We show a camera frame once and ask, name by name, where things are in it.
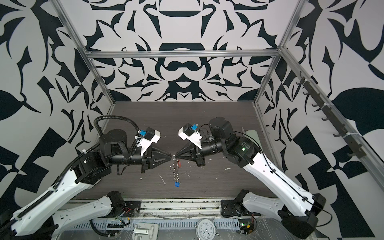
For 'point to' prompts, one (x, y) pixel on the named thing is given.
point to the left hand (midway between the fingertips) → (171, 154)
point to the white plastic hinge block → (146, 231)
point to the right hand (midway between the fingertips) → (178, 156)
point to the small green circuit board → (246, 226)
